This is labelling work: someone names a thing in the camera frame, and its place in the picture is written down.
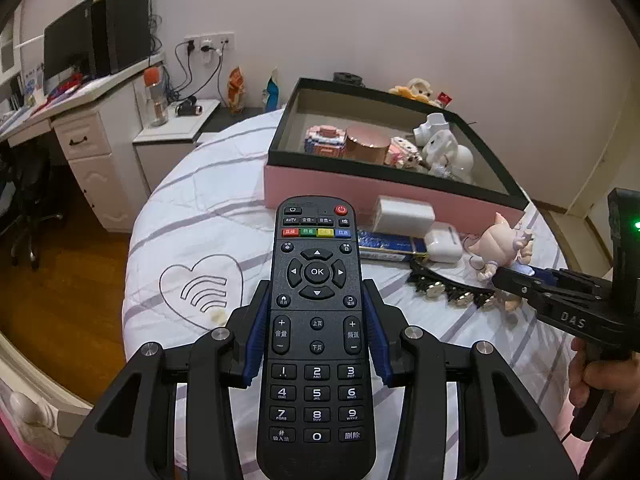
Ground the white plug adapter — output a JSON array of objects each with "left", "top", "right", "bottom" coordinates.
[{"left": 372, "top": 195, "right": 435, "bottom": 233}]

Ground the red desk item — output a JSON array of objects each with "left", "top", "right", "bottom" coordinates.
[{"left": 45, "top": 72, "right": 83, "bottom": 103}]

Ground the black power cable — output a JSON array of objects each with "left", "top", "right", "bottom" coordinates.
[{"left": 162, "top": 42, "right": 226, "bottom": 103}]

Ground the white wall cabinet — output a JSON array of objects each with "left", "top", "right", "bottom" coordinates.
[{"left": 0, "top": 10, "right": 26, "bottom": 76}]

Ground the blue white snack bag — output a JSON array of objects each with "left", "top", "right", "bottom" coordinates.
[{"left": 262, "top": 66, "right": 281, "bottom": 111}]

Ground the black remote control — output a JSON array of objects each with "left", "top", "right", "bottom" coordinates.
[{"left": 256, "top": 195, "right": 377, "bottom": 480}]

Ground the black studded strap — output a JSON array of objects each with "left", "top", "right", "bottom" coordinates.
[{"left": 410, "top": 255, "right": 501, "bottom": 311}]

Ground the white wall outlet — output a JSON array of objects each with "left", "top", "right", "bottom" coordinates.
[{"left": 184, "top": 32, "right": 235, "bottom": 53}]

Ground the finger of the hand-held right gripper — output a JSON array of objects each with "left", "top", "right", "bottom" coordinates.
[
  {"left": 492, "top": 267, "right": 556, "bottom": 315},
  {"left": 520, "top": 266, "right": 608, "bottom": 293}
]

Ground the white plush toy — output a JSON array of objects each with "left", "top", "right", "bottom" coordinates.
[{"left": 405, "top": 78, "right": 435, "bottom": 102}]

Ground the blue flat box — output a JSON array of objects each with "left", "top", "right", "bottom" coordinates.
[{"left": 357, "top": 229, "right": 431, "bottom": 263}]

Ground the black monitor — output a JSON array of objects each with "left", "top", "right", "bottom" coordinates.
[{"left": 42, "top": 0, "right": 96, "bottom": 86}]

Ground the pink box with black rim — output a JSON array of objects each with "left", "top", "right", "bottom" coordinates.
[{"left": 264, "top": 77, "right": 530, "bottom": 233}]

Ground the rose gold round tin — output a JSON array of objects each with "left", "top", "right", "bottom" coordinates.
[{"left": 345, "top": 126, "right": 391, "bottom": 163}]

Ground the white round-headed figurine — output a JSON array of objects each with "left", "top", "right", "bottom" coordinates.
[{"left": 422, "top": 130, "right": 475, "bottom": 183}]

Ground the clear bottle orange cap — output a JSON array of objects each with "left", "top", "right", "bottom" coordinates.
[{"left": 142, "top": 66, "right": 170, "bottom": 127}]

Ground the blue white carton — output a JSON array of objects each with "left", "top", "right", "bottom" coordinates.
[{"left": 22, "top": 62, "right": 46, "bottom": 106}]

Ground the white earbuds case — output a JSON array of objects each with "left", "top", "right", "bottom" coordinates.
[{"left": 425, "top": 229, "right": 463, "bottom": 265}]

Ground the orange snack bag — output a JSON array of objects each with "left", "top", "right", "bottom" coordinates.
[{"left": 227, "top": 66, "right": 248, "bottom": 113}]

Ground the black office chair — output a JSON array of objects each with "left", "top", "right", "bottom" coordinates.
[{"left": 0, "top": 145, "right": 66, "bottom": 271}]

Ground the white desk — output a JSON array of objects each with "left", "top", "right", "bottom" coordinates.
[{"left": 0, "top": 52, "right": 166, "bottom": 233}]

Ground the white carved bed frame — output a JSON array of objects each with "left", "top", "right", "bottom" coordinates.
[{"left": 0, "top": 330, "right": 96, "bottom": 441}]

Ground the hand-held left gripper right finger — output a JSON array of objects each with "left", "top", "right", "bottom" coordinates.
[{"left": 362, "top": 278, "right": 581, "bottom": 480}]

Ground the pink bedding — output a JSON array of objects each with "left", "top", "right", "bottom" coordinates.
[{"left": 0, "top": 400, "right": 66, "bottom": 480}]

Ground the person's right hand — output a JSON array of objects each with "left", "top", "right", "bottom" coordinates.
[{"left": 567, "top": 336, "right": 640, "bottom": 436}]

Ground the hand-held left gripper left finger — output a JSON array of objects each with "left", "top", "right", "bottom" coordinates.
[{"left": 50, "top": 280, "right": 273, "bottom": 480}]

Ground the white side cabinet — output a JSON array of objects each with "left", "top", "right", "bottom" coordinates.
[{"left": 132, "top": 98, "right": 221, "bottom": 196}]

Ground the pink doll figurine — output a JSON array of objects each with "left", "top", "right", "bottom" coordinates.
[{"left": 465, "top": 211, "right": 536, "bottom": 328}]

